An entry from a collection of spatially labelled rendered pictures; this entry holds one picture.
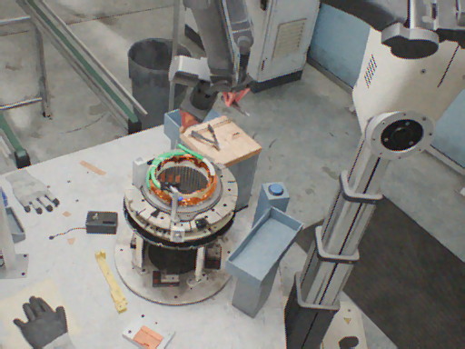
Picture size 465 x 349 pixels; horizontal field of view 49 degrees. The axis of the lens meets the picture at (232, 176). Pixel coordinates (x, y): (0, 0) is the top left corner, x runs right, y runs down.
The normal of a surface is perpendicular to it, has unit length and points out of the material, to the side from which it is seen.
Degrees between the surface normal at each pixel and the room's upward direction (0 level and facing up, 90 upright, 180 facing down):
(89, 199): 0
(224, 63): 115
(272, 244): 0
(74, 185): 0
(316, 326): 90
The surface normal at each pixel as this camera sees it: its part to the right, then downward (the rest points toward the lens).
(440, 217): 0.13, -0.73
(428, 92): -0.06, 0.88
